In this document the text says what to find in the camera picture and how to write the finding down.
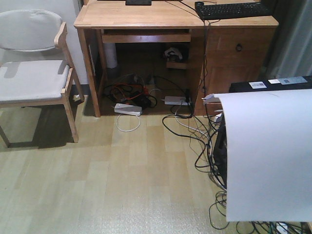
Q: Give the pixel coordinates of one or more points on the white power strip left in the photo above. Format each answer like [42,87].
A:
[128,109]

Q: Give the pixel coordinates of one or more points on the white power strip right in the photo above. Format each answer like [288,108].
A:
[176,100]

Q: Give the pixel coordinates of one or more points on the black keyboard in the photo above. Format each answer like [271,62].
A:
[231,10]

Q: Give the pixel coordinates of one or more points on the white paper sheet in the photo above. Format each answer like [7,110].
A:
[269,144]

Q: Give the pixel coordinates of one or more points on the white paper-holding right gripper finger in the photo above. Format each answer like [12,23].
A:
[211,98]

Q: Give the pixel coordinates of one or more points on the black computer case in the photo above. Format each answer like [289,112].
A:
[220,148]

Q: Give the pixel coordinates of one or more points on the white paper roll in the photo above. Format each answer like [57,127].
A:
[111,55]

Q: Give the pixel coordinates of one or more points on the wooden chair with grey cushion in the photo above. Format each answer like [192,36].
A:
[38,82]

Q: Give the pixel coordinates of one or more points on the wooden desk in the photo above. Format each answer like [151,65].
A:
[222,52]

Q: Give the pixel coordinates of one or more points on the black monitor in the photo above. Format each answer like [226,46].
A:
[139,2]

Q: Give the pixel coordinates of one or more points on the white power strip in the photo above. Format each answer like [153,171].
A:
[176,100]
[128,109]

